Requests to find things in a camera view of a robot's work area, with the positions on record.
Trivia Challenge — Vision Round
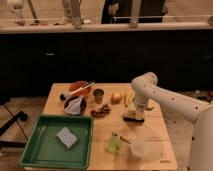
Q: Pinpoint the green plastic tray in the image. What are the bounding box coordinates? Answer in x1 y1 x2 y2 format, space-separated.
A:
20 115 93 170

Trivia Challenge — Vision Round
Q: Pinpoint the grey folded cloth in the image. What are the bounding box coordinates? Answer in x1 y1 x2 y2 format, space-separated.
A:
64 96 83 115

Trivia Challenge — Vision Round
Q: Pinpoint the black tripod stand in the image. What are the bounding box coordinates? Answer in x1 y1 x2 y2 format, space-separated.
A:
0 89 29 149

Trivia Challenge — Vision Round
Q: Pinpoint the small metal cup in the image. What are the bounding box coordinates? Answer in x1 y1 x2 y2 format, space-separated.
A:
93 89 104 104

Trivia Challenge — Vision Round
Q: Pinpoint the yellow onion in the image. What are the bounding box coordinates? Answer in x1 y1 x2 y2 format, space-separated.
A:
111 93 122 104

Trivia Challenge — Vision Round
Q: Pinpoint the wooden black felt eraser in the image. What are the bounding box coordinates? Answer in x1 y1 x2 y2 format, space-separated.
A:
123 110 145 122

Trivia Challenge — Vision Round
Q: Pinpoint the translucent green cup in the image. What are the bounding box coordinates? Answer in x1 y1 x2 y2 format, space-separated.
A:
106 133 122 154

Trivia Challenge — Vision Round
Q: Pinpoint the dark red plate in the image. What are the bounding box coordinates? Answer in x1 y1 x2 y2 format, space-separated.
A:
64 96 87 115

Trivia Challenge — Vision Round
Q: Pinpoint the orange bowl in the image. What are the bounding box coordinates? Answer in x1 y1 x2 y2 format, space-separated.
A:
68 81 91 97

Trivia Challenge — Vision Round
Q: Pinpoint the bunch of red grapes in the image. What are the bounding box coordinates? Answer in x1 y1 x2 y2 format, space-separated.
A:
90 104 111 118

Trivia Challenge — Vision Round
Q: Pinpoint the metal spoon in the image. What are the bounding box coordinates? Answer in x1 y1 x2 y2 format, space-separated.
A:
120 135 131 144

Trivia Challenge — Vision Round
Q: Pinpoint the yellow banana toy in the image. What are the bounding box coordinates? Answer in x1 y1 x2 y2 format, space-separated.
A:
124 91 134 107

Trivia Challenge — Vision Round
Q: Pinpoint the grey blue sponge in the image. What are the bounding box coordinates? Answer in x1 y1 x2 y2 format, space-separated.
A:
56 127 77 148

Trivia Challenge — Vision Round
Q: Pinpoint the person in dark clothes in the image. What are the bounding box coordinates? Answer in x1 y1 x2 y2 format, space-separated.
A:
101 0 167 24

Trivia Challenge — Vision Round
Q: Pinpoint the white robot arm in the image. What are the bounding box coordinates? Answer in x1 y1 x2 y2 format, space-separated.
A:
131 72 213 171

